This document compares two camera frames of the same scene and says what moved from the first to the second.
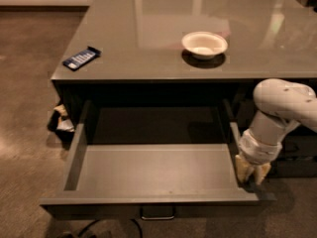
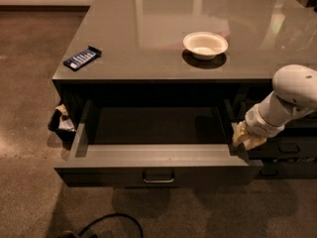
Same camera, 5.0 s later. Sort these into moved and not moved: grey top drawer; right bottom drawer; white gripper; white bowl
Moved: grey top drawer; white gripper
Not moved: white bowl; right bottom drawer
